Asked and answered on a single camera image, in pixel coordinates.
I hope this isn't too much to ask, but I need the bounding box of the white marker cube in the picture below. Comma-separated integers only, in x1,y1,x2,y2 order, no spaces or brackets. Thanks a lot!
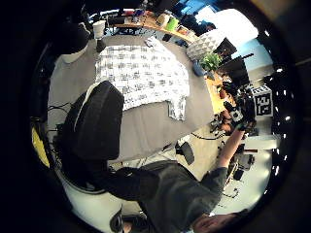
250,84,275,117

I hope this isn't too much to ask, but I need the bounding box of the black monitor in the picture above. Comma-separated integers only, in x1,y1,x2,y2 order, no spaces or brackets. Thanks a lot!
219,52,256,87

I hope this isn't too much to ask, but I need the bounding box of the green potted plant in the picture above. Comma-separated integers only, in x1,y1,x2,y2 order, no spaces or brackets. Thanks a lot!
191,52,224,78

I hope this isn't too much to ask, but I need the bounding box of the white patterned shirt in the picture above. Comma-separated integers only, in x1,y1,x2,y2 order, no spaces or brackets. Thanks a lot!
94,36,191,121

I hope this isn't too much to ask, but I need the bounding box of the yellow object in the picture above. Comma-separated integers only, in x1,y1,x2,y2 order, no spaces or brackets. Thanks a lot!
31,125,51,169

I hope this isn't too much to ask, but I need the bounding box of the white triangle-patterned cushion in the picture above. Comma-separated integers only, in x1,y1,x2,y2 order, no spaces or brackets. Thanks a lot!
186,29,226,61

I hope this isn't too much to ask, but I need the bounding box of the white cup on black stand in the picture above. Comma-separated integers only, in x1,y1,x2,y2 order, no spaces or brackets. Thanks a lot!
91,19,109,53

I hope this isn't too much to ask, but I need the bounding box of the the person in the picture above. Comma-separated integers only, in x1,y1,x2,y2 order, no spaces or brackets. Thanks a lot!
135,159,251,233

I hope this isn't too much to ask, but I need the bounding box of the green box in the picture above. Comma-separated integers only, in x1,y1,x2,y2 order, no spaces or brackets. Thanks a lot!
164,17,180,32

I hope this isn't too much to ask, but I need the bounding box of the wooden desk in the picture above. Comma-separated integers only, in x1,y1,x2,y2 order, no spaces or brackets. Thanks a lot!
111,14,199,44

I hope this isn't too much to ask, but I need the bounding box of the black cable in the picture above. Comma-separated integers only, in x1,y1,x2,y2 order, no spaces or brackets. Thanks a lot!
190,130,226,142

